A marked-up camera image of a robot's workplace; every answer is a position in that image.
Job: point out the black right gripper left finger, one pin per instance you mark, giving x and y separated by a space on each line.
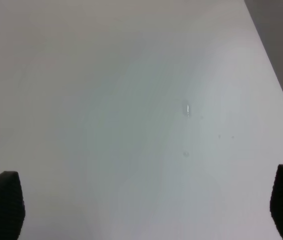
12 206

